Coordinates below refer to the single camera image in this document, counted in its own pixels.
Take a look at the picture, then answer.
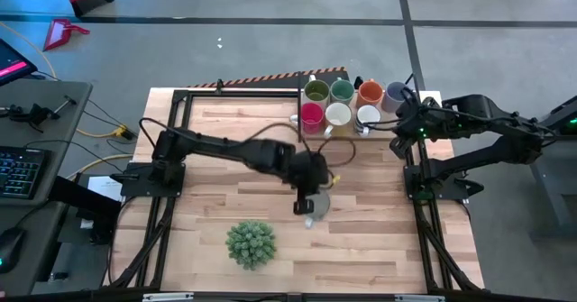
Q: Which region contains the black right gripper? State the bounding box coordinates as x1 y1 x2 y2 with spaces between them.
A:
389 95 445 159

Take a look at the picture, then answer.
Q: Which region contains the blue floral white mug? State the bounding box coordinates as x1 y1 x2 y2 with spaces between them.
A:
304 188 333 230
354 105 382 137

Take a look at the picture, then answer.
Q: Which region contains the grey-blue mug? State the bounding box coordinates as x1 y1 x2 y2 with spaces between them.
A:
380 80 409 114

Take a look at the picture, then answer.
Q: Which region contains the orange mug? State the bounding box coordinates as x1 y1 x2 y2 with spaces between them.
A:
355 78 384 109

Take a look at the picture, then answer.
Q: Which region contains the red mug white handle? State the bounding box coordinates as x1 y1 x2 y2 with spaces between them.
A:
290 102 326 135

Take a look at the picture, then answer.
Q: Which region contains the yellow mug white interior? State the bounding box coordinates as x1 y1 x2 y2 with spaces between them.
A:
323 102 353 140

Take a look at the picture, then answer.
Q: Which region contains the teal green mug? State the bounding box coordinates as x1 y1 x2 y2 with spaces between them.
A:
329 77 357 105

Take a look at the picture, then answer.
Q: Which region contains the white mug olive interior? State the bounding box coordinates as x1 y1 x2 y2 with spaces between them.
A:
302 74 333 107

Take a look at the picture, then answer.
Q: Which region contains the succulent plant in patterned pot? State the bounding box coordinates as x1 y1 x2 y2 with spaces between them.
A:
224 219 279 271

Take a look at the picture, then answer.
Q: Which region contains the dark metal stand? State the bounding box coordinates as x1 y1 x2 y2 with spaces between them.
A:
495 95 577 243

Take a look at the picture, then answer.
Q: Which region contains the white paper sheet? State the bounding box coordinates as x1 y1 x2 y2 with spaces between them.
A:
87 175 125 203

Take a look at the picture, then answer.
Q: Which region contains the grey desk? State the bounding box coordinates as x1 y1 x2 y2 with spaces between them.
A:
0 79 94 298

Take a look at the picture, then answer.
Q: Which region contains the black desk clamp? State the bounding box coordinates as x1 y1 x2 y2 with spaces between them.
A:
0 95 78 134

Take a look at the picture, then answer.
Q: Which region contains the red dustpan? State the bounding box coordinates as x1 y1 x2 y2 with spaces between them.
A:
42 18 91 52

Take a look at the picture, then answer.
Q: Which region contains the black backlit keyboard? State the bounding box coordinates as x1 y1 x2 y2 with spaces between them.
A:
0 146 50 201

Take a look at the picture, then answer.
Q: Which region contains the black computer mouse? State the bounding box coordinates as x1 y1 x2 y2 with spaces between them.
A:
0 227 27 275

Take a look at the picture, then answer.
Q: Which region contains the dark monitor pink stripe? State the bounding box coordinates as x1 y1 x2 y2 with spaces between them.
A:
0 38 39 87

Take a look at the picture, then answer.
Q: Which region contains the wooden shelf riser black frame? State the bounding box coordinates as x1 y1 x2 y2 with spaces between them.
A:
295 70 427 143

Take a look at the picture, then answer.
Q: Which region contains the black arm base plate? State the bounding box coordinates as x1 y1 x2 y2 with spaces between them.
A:
403 164 486 203
110 160 187 198

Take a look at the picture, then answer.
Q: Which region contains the black aluminium table frame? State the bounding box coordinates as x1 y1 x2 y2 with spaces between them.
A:
105 78 486 302

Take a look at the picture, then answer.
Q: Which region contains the silver metal bracket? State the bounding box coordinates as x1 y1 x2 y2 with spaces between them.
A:
142 292 195 302
394 294 447 302

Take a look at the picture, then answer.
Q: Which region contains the yellow cable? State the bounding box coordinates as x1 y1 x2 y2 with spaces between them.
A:
0 21 136 181

